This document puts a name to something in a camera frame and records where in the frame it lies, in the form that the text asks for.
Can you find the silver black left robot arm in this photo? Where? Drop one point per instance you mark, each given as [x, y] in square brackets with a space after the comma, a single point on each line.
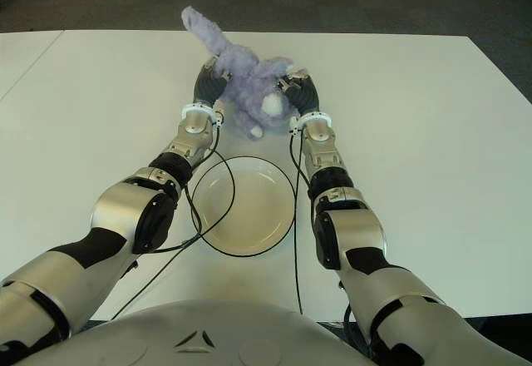
[120, 208]

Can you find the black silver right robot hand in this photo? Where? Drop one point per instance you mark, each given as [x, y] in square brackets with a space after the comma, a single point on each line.
[305, 95]

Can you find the purple plush rabbit doll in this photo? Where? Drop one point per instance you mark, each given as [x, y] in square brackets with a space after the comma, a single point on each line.
[245, 75]

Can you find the white plate with black rim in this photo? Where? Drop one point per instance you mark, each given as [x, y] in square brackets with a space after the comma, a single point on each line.
[249, 212]

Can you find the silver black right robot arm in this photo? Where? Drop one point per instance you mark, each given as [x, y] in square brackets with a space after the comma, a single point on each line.
[353, 228]

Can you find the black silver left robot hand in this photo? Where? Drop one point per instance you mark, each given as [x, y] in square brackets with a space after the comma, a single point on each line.
[208, 85]

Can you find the silver robot torso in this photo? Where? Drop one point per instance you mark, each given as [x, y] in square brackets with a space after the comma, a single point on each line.
[199, 332]

